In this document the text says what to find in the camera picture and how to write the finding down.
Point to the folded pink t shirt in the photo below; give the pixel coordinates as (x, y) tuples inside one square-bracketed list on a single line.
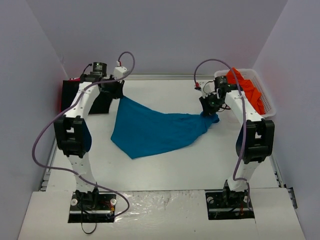
[(75, 79)]

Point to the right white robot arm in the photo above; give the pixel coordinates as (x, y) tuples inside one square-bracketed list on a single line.
[(256, 137)]

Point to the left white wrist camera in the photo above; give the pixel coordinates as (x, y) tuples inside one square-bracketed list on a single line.
[(119, 72)]

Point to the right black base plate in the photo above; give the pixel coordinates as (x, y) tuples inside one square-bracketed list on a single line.
[(220, 209)]

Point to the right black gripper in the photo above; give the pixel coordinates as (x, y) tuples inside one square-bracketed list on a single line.
[(208, 107)]

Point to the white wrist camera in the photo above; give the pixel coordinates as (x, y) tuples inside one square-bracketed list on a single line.
[(207, 88), (119, 72)]

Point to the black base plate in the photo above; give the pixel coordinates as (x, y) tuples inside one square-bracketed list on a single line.
[(220, 209), (102, 211)]

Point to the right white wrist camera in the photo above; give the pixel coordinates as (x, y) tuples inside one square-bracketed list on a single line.
[(207, 88)]

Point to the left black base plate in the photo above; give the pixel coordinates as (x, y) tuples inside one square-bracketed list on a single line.
[(102, 211)]

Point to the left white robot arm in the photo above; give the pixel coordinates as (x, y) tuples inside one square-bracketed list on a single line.
[(90, 94)]

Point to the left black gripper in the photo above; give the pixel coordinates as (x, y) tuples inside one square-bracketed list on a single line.
[(116, 89)]

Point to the orange t shirt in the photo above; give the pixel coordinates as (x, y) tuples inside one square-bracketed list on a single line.
[(251, 92)]

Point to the white plastic basket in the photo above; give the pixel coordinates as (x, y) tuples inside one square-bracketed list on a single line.
[(253, 76)]

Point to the folded black t shirt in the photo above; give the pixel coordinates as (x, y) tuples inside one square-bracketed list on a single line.
[(101, 104)]

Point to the blue t shirt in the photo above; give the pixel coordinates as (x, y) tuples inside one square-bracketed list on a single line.
[(141, 132)]

